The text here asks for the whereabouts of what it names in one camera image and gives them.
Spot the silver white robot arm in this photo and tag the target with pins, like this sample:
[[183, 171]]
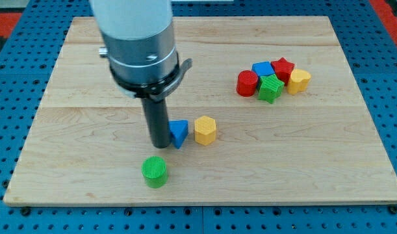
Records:
[[140, 46]]

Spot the yellow hexagon block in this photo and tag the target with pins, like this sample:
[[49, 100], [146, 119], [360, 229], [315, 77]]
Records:
[[205, 130]]

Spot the blue triangle block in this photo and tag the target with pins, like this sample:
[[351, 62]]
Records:
[[179, 132]]

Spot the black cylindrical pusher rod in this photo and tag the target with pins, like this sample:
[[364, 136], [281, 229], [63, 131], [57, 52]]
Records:
[[157, 121]]

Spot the red cylinder block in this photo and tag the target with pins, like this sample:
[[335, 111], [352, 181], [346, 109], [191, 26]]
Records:
[[246, 83]]

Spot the green cylinder block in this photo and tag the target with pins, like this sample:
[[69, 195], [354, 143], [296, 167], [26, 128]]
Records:
[[154, 172]]

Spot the light wooden board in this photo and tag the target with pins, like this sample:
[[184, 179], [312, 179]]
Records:
[[88, 141]]

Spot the green star block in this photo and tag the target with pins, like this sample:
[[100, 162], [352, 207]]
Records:
[[269, 88]]

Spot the blue cube block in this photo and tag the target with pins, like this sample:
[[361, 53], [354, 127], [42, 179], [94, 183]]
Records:
[[263, 68]]

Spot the red star block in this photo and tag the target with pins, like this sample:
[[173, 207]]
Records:
[[283, 69]]

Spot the yellow heart block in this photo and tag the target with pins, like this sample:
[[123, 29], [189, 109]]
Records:
[[298, 81]]

